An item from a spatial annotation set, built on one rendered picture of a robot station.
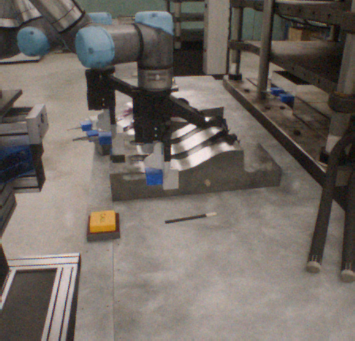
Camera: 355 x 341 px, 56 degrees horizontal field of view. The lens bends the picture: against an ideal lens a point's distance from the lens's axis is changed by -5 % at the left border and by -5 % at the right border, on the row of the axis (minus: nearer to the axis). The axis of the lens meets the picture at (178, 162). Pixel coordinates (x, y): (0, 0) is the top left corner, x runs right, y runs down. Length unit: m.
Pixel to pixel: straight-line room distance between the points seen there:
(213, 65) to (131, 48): 4.72
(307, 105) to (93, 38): 1.20
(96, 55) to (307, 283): 0.62
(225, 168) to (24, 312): 1.00
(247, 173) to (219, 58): 4.42
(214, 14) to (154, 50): 4.58
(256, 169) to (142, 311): 0.54
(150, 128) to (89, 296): 0.37
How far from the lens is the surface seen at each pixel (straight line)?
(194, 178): 0.98
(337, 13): 1.38
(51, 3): 0.75
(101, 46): 0.65
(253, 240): 0.86
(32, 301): 1.59
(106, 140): 1.09
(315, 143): 1.46
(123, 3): 8.09
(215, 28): 5.29
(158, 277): 0.76
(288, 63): 1.70
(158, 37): 0.70
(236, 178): 1.02
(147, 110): 0.76
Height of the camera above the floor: 1.35
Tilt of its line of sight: 28 degrees down
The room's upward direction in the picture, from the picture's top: straight up
